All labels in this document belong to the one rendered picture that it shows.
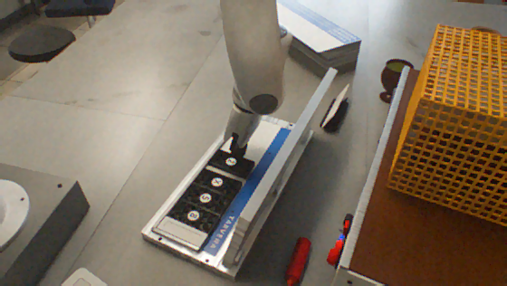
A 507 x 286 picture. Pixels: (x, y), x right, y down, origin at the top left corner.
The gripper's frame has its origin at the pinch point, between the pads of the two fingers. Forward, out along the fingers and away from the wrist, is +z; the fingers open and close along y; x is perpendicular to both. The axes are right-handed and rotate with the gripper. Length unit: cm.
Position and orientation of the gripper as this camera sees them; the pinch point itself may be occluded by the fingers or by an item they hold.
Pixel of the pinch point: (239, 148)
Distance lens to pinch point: 84.8
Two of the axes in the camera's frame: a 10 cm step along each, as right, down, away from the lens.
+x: 8.8, 4.4, -1.7
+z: -1.9, 6.5, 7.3
